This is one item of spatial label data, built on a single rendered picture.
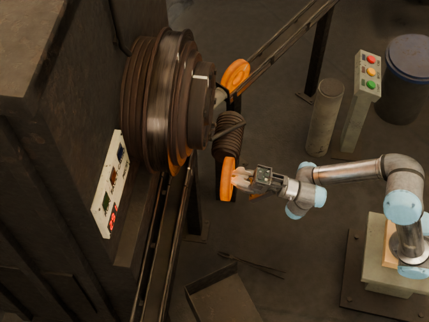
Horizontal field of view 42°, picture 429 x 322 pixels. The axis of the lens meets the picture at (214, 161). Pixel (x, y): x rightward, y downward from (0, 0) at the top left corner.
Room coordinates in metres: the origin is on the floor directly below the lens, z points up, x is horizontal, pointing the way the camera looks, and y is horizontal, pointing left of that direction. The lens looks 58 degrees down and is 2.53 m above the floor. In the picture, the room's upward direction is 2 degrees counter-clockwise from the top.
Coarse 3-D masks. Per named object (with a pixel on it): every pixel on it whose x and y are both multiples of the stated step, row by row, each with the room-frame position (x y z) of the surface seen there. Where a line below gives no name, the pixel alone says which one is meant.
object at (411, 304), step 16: (352, 240) 1.08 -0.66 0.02; (352, 256) 1.00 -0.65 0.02; (352, 272) 0.92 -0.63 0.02; (352, 288) 0.85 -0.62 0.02; (368, 288) 0.83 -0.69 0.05; (384, 288) 0.82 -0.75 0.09; (352, 304) 0.77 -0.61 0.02; (368, 304) 0.77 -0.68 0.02; (384, 304) 0.77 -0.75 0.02; (400, 304) 0.76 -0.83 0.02; (416, 304) 0.76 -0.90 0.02; (400, 320) 0.69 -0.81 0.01; (416, 320) 0.69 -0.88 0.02
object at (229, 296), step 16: (224, 272) 0.70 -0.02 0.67; (192, 288) 0.65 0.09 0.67; (208, 288) 0.66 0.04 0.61; (224, 288) 0.66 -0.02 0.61; (240, 288) 0.66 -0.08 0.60; (192, 304) 0.57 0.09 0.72; (208, 304) 0.61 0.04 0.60; (224, 304) 0.61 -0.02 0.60; (240, 304) 0.61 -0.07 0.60; (208, 320) 0.55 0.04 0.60; (224, 320) 0.55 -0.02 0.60; (240, 320) 0.55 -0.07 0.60; (256, 320) 0.55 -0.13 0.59
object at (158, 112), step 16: (176, 32) 1.24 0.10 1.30; (160, 48) 1.13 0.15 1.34; (176, 48) 1.12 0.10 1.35; (160, 64) 1.08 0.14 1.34; (176, 64) 1.08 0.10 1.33; (160, 80) 1.03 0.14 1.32; (160, 96) 0.99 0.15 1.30; (160, 112) 0.95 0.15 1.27; (160, 128) 0.92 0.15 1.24; (160, 144) 0.90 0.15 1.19; (160, 160) 0.89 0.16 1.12
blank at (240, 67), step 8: (232, 64) 1.56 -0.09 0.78; (240, 64) 1.56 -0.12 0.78; (248, 64) 1.59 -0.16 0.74; (232, 72) 1.52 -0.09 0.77; (240, 72) 1.58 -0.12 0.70; (248, 72) 1.59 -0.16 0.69; (224, 80) 1.51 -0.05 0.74; (232, 80) 1.52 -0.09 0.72; (240, 80) 1.56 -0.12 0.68; (232, 88) 1.52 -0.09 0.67
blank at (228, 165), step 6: (228, 162) 1.01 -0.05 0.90; (234, 162) 1.05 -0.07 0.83; (222, 168) 0.99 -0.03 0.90; (228, 168) 0.98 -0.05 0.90; (234, 168) 1.04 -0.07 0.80; (222, 174) 0.96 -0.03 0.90; (228, 174) 0.96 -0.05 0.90; (222, 180) 0.95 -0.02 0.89; (228, 180) 0.94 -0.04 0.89; (222, 186) 0.93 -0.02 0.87; (228, 186) 0.93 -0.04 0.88; (222, 192) 0.92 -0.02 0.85; (228, 192) 0.92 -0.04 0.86; (222, 198) 0.91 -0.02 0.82; (228, 198) 0.91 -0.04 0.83
